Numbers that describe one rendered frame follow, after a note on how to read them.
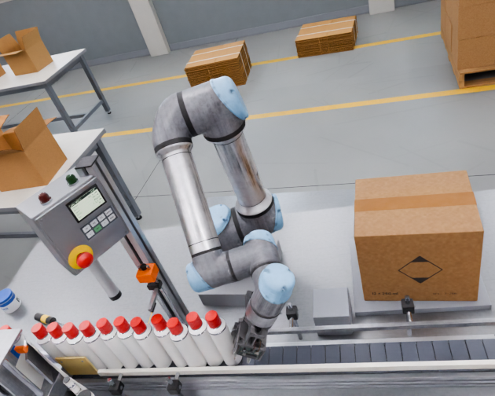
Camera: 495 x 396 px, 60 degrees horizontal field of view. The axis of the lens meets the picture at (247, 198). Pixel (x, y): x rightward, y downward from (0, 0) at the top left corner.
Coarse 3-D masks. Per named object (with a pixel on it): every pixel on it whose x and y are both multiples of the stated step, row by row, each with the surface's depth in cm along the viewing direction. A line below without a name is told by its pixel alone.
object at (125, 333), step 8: (120, 320) 115; (120, 328) 115; (128, 328) 116; (120, 336) 116; (128, 336) 116; (128, 344) 118; (136, 344) 119; (136, 352) 120; (144, 352) 121; (136, 360) 124; (144, 360) 123
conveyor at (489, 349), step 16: (272, 352) 119; (288, 352) 118; (304, 352) 116; (320, 352) 115; (336, 352) 114; (352, 352) 113; (368, 352) 112; (384, 352) 111; (400, 352) 109; (416, 352) 108; (432, 352) 107; (448, 352) 106; (464, 352) 105; (480, 352) 104; (480, 368) 101
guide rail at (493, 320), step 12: (348, 324) 110; (360, 324) 109; (372, 324) 108; (384, 324) 107; (396, 324) 106; (408, 324) 106; (420, 324) 105; (432, 324) 104; (444, 324) 104; (456, 324) 103; (468, 324) 102; (480, 324) 102; (492, 324) 101
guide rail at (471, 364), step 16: (128, 368) 123; (144, 368) 122; (160, 368) 120; (176, 368) 119; (192, 368) 118; (208, 368) 116; (224, 368) 115; (240, 368) 114; (256, 368) 113; (272, 368) 111; (288, 368) 110; (304, 368) 109; (320, 368) 108; (336, 368) 107; (352, 368) 107; (368, 368) 106; (384, 368) 105; (400, 368) 104; (416, 368) 103; (432, 368) 102; (448, 368) 101; (464, 368) 101
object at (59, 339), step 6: (54, 324) 120; (48, 330) 119; (54, 330) 119; (60, 330) 121; (54, 336) 120; (60, 336) 121; (66, 336) 122; (54, 342) 121; (60, 342) 121; (66, 342) 122; (60, 348) 122; (66, 348) 123; (72, 348) 124; (66, 354) 124; (72, 354) 125; (78, 354) 126
